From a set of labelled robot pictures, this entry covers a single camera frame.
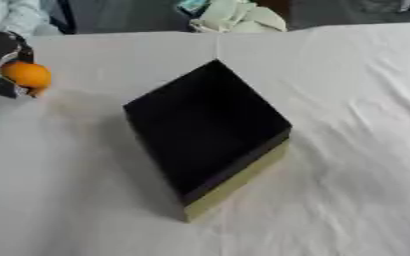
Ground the cardboard box with black inside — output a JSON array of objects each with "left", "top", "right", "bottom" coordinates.
[{"left": 121, "top": 58, "right": 295, "bottom": 223}]

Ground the pale crumpled cloth bag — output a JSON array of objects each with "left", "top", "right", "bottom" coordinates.
[{"left": 175, "top": 0, "right": 289, "bottom": 34}]

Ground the black chair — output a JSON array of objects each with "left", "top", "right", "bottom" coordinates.
[{"left": 49, "top": 0, "right": 79, "bottom": 35}]

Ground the orange toy fruit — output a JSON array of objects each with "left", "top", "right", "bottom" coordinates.
[{"left": 0, "top": 61, "right": 53, "bottom": 90}]

